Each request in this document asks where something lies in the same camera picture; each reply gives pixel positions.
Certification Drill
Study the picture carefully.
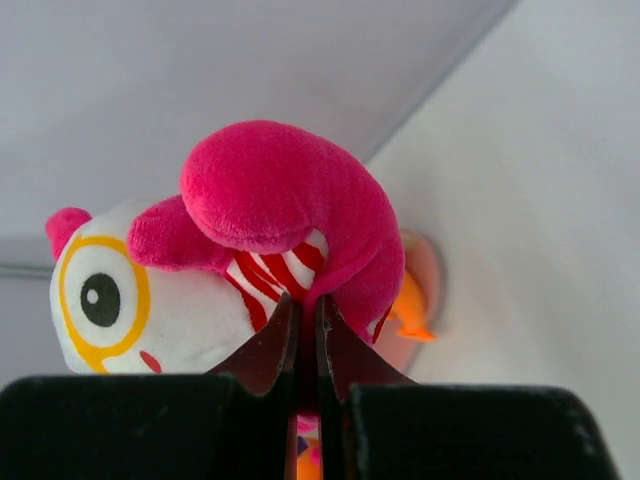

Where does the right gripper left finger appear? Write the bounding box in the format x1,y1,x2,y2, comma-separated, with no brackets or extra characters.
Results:
1,299,300,479

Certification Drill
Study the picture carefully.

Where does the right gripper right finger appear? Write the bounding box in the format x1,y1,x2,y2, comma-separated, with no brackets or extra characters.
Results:
315,297,620,479

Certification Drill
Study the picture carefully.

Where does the orange shark plush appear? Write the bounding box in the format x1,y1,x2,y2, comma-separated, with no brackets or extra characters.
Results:
296,229,443,479

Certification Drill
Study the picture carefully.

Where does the white glasses plush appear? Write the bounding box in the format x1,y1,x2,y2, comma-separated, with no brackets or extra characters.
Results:
45,120,405,374

